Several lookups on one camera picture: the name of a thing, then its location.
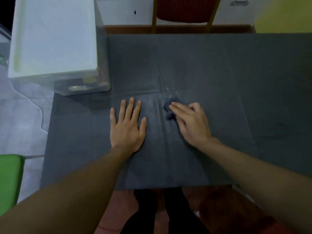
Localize person's right hand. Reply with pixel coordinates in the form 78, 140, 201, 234
169, 101, 222, 150

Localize person's left hand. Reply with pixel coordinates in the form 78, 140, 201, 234
110, 97, 148, 154

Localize blue cloth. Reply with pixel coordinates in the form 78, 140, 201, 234
163, 97, 182, 121

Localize clear plastic storage bin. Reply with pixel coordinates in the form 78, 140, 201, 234
9, 0, 112, 96

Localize person's right forearm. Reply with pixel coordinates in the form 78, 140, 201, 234
200, 138, 312, 233

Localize person's left forearm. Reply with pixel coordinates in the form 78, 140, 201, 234
0, 146, 133, 234

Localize person's black shorts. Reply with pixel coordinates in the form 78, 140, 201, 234
119, 187, 212, 234

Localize white table leg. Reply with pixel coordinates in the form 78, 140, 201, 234
231, 184, 257, 205

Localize green chair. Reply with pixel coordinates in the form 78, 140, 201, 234
0, 154, 45, 217

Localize white cable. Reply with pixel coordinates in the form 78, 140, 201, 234
9, 79, 48, 133

